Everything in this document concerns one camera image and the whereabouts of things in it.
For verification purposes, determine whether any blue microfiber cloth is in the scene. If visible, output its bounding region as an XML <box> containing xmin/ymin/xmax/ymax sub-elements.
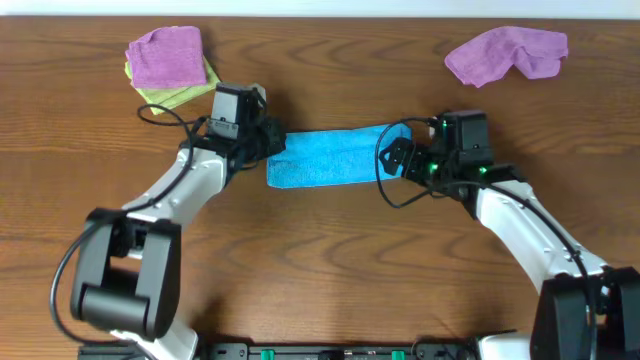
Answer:
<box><xmin>267</xmin><ymin>125</ymin><xmax>412</xmax><ymax>189</ymax></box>

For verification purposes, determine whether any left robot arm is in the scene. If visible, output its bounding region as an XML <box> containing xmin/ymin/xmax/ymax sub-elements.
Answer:
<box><xmin>68</xmin><ymin>82</ymin><xmax>286</xmax><ymax>359</ymax></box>

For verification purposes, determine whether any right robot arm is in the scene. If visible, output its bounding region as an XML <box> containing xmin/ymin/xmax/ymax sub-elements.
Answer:
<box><xmin>374</xmin><ymin>110</ymin><xmax>639</xmax><ymax>359</ymax></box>

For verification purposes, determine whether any folded green cloth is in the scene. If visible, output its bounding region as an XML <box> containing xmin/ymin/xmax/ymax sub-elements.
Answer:
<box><xmin>125</xmin><ymin>53</ymin><xmax>220</xmax><ymax>109</ymax></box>

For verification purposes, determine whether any crumpled purple cloth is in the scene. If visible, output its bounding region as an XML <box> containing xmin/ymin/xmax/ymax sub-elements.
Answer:
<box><xmin>444</xmin><ymin>26</ymin><xmax>569</xmax><ymax>88</ymax></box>

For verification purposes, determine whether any folded purple cloth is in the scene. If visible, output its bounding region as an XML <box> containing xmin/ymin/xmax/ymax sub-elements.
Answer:
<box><xmin>125</xmin><ymin>26</ymin><xmax>207</xmax><ymax>89</ymax></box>

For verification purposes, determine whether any right black cable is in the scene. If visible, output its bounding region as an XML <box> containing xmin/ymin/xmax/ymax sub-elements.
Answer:
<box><xmin>373</xmin><ymin>116</ymin><xmax>599</xmax><ymax>360</ymax></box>

